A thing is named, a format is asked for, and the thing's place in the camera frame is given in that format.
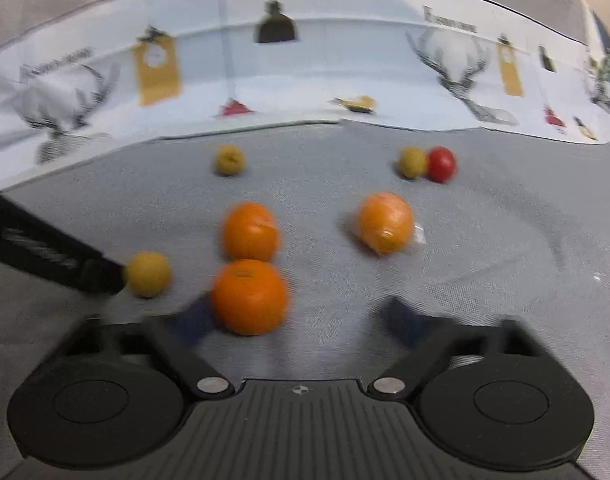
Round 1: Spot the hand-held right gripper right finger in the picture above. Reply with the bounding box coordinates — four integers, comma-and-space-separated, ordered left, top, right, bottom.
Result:
367, 297, 542, 402

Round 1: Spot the white printed sheet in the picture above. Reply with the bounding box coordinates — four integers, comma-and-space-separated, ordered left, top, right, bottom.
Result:
0, 0, 610, 192

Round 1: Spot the yellow-brown longan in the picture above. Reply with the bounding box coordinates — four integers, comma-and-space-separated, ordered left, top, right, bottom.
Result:
125, 252, 173, 298
398, 147, 430, 179
213, 144, 246, 177

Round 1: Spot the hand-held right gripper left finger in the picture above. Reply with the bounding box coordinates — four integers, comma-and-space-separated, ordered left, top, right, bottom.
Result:
52, 294, 236, 402

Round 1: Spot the grey bed cover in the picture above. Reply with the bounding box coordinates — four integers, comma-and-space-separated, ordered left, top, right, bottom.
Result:
0, 119, 610, 480

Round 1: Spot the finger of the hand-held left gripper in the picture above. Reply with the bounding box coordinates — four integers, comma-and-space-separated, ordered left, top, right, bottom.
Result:
0, 185, 126, 297

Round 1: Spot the plastic-wrapped orange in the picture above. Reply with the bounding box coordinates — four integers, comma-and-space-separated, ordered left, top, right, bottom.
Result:
352, 191, 426, 257

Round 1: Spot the red cherry tomato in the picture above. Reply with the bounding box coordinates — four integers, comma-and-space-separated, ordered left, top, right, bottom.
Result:
428, 146, 458, 183

